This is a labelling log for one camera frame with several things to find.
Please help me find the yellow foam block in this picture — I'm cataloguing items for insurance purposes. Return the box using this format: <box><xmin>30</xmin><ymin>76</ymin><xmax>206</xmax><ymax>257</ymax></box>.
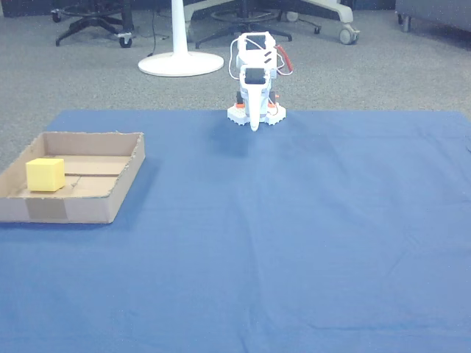
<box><xmin>25</xmin><ymin>157</ymin><xmax>66</xmax><ymax>193</ymax></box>

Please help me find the shallow cardboard box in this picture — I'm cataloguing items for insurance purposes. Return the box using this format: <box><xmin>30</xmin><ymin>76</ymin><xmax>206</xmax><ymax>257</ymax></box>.
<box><xmin>0</xmin><ymin>131</ymin><xmax>146</xmax><ymax>224</ymax></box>

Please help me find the black office chair base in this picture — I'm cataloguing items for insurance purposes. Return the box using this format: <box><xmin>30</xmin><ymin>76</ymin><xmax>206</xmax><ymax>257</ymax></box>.
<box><xmin>50</xmin><ymin>0</ymin><xmax>134</xmax><ymax>49</ymax></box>
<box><xmin>194</xmin><ymin>0</ymin><xmax>294</xmax><ymax>50</ymax></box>

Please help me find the white wheeled base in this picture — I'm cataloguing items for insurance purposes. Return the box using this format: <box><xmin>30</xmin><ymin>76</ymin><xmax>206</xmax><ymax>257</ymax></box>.
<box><xmin>183</xmin><ymin>0</ymin><xmax>361</xmax><ymax>46</ymax></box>

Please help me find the blue cloth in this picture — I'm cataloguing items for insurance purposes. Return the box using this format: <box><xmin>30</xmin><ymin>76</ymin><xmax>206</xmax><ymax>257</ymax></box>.
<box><xmin>0</xmin><ymin>109</ymin><xmax>471</xmax><ymax>353</ymax></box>

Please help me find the grey furniture on casters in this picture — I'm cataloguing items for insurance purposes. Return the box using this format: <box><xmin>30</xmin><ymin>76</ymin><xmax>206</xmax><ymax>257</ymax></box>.
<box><xmin>395</xmin><ymin>0</ymin><xmax>471</xmax><ymax>33</ymax></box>

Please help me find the white cable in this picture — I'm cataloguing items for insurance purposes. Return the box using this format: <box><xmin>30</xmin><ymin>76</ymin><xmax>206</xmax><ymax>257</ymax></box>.
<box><xmin>228</xmin><ymin>38</ymin><xmax>244</xmax><ymax>82</ymax></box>

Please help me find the red cable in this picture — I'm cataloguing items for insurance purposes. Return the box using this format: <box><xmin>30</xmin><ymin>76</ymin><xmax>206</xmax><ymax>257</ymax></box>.
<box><xmin>275</xmin><ymin>44</ymin><xmax>294</xmax><ymax>76</ymax></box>

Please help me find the white pedestal stand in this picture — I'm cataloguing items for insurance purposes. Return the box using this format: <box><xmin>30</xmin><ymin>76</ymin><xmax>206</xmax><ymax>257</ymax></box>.
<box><xmin>138</xmin><ymin>0</ymin><xmax>224</xmax><ymax>78</ymax></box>

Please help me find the black floor cable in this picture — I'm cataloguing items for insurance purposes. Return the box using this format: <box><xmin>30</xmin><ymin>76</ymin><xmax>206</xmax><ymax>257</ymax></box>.
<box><xmin>146</xmin><ymin>9</ymin><xmax>171</xmax><ymax>58</ymax></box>

